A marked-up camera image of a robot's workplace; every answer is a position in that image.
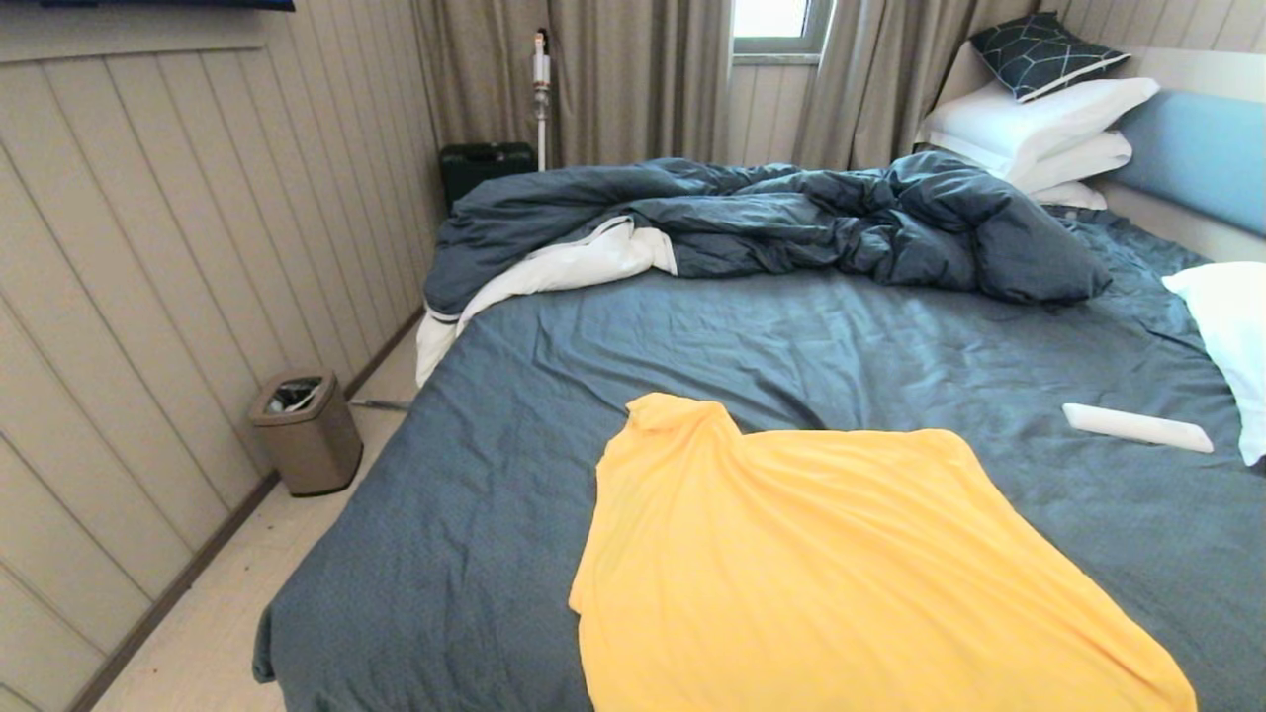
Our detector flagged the dark patterned cushion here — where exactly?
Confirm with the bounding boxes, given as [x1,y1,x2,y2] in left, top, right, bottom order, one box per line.
[967,12,1132,103]

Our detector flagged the bronze trash bin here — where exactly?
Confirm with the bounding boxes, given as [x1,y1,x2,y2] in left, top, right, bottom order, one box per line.
[247,370,364,497]

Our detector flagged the white quilt with dark stripe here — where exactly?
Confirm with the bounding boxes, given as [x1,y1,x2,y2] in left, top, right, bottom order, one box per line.
[415,216,679,389]

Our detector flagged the flat white remote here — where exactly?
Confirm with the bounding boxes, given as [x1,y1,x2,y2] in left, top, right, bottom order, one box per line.
[1063,402,1216,455]

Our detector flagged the beige bed headboard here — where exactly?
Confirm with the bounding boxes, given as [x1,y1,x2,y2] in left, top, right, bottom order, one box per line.
[933,42,1266,264]

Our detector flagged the black hard case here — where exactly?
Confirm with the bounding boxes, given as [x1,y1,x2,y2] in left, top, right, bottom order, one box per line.
[440,142,537,213]

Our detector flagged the white pillow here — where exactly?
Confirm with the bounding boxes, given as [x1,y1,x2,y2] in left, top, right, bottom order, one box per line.
[1031,181,1109,211]
[1162,262,1266,467]
[1007,131,1135,195]
[918,77,1161,180]

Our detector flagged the yellow t-shirt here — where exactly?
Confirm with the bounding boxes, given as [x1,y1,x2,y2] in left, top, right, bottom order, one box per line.
[569,392,1200,712]

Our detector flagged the dark blue duvet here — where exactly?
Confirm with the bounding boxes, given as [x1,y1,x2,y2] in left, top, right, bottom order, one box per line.
[423,150,1114,317]

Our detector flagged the white stick vacuum cleaner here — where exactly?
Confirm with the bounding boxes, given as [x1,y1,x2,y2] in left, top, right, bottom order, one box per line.
[531,28,553,172]

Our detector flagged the grey-beige curtain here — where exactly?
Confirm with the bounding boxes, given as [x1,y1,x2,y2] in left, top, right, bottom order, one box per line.
[410,0,733,169]
[791,0,1041,171]

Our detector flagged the window with grey frame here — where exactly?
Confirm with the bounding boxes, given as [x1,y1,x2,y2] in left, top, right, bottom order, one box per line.
[732,0,835,55]

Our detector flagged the blue headboard cushion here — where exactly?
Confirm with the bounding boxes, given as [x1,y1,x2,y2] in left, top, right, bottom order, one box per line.
[1116,89,1266,238]

